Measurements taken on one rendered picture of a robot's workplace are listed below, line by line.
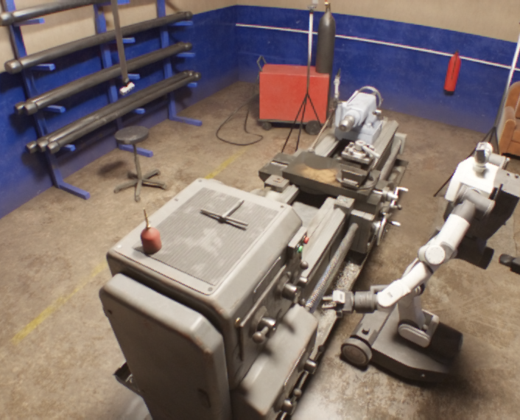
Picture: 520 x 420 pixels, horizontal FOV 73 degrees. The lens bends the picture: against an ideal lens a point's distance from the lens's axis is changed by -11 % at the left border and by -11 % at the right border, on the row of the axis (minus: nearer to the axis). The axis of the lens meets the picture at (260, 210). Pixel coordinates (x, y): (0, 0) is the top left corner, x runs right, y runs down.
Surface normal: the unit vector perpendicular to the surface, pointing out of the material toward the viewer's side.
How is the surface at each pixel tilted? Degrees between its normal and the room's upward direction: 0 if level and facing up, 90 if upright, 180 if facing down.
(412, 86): 90
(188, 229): 0
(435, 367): 0
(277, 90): 90
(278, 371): 32
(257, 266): 45
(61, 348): 0
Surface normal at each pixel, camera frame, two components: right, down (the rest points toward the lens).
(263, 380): 0.47, -0.53
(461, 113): -0.48, 0.52
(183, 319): 0.00, -0.81
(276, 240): 0.62, -0.37
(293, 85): -0.15, 0.58
